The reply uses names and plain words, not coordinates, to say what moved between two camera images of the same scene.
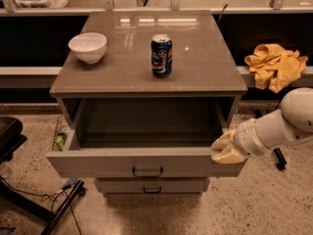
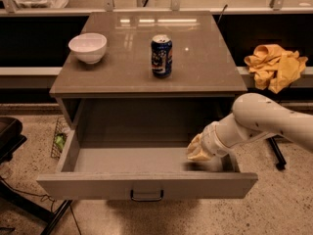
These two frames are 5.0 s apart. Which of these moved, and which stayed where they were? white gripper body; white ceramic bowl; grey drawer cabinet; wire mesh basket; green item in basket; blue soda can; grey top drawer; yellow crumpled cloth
Moved: white gripper body; grey top drawer
Stayed: blue soda can; white ceramic bowl; green item in basket; wire mesh basket; grey drawer cabinet; yellow crumpled cloth
